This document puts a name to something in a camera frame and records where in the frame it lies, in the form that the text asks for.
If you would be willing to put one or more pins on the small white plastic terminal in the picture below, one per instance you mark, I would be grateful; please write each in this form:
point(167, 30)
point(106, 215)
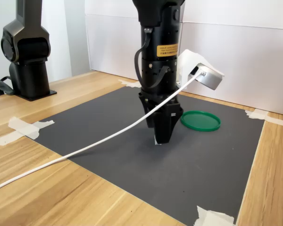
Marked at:
point(155, 143)

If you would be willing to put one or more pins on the round green lid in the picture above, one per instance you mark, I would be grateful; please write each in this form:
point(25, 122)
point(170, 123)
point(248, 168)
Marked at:
point(200, 121)

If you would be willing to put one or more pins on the white masking tape patch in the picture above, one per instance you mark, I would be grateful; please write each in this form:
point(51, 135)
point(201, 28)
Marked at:
point(129, 83)
point(210, 217)
point(259, 114)
point(26, 128)

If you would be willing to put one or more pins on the dark grey mat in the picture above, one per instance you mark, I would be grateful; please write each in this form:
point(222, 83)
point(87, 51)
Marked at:
point(179, 169)

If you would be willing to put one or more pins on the white partition panel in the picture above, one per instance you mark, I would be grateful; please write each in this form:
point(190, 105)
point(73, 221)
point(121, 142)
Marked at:
point(113, 47)
point(250, 58)

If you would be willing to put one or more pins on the white grey camera box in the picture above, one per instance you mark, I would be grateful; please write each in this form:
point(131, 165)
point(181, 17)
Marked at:
point(207, 78)

